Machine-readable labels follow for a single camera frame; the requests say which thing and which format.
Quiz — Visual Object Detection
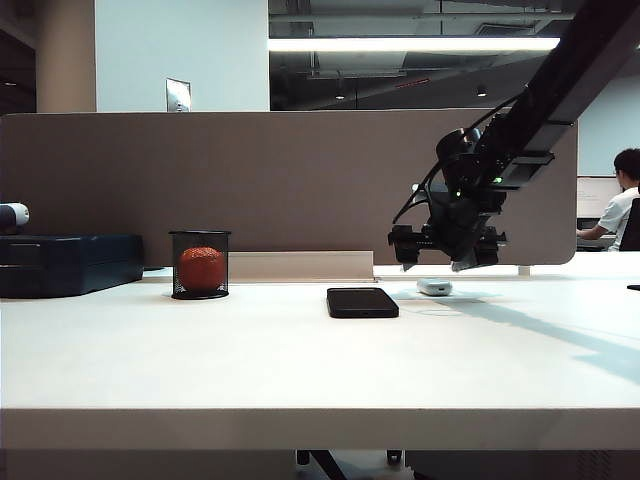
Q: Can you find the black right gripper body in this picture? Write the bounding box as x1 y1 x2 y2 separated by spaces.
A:
387 183 509 262

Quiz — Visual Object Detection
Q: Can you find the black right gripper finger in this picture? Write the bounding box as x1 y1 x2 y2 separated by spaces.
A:
449 244 502 274
393 242 421 273

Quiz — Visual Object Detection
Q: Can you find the white wireless earphone case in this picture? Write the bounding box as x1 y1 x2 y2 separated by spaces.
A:
416 277 453 298

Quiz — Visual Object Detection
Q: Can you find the dark blue plastic case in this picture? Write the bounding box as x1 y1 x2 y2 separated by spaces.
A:
0 233 146 300

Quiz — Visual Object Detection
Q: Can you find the black smartphone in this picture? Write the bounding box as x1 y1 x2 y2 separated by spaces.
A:
326 286 401 320

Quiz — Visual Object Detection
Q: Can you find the computer monitor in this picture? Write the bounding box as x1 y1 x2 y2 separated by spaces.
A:
575 175 622 220

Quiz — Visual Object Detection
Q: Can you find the person in white shirt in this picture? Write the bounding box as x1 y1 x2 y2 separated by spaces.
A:
576 147 640 242

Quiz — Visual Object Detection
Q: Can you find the grey desk partition screen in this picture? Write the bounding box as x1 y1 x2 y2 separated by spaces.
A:
0 107 580 267

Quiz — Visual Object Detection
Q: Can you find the black office chair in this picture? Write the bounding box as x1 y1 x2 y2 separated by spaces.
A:
618 196 640 253

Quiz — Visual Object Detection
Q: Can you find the white ceiling strip light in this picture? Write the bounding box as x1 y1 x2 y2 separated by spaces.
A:
267 36 562 53

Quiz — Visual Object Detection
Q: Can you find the orange ball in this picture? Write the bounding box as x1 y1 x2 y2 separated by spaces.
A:
179 246 227 293

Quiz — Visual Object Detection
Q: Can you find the black under-desk strut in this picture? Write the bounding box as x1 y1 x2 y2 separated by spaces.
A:
294 449 347 480

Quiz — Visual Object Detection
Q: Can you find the black mesh pen holder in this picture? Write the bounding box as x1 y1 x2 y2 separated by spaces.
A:
168 229 233 301

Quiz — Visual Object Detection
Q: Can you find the white and blue cylinder device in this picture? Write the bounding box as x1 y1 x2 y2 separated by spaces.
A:
0 201 31 236

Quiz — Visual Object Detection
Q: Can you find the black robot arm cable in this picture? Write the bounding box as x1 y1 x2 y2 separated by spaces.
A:
391 94 527 226

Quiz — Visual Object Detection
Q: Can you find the beige cable tray box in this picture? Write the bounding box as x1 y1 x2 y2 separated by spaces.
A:
227 250 375 283

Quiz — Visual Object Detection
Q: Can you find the metal wall plate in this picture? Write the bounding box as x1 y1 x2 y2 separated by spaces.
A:
165 77 192 114

